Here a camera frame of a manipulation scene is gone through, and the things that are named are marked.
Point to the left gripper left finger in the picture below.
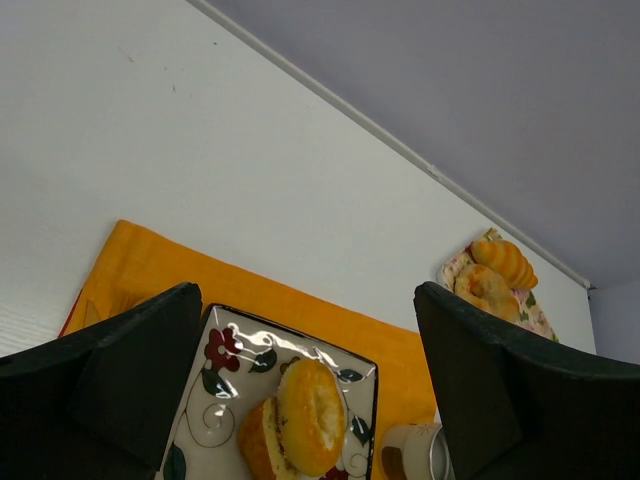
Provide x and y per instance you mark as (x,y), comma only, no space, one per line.
(100,403)

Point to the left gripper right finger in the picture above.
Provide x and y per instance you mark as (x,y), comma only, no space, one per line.
(515,405)

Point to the herb toast slice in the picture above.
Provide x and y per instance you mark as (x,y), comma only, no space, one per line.
(260,444)

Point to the golden bagel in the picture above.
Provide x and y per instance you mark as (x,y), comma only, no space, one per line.
(311,417)

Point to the twisted round bread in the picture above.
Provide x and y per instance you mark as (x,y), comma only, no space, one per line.
(486,290)

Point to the striped croissant bread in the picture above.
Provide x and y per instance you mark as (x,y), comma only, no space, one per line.
(505,258)

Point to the floral serving tray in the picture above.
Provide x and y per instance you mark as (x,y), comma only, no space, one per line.
(531,317)

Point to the small metal cup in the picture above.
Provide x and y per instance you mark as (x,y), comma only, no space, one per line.
(416,451)

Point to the orange cartoon placemat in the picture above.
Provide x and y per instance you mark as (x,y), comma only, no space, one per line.
(136,263)

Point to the square floral ceramic plate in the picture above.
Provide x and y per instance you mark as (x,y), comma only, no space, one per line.
(239,362)

